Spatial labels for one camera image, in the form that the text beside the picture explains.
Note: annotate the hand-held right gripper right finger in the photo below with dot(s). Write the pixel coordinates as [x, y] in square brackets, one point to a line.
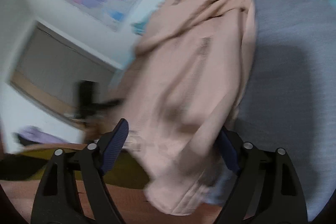
[227, 153]

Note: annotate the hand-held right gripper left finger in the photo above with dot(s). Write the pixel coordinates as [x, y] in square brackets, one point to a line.
[116, 145]

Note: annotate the pink garment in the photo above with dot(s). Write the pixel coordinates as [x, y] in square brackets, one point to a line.
[183, 82]

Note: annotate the olive green cloth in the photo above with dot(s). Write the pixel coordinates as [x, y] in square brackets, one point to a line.
[126, 174]

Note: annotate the grey wooden door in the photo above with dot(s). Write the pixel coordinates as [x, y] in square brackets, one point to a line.
[57, 66]

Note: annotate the purple cloth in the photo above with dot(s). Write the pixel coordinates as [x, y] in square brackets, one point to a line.
[39, 134]

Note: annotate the blue grey printed bed sheet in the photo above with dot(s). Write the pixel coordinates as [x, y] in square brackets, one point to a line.
[288, 69]

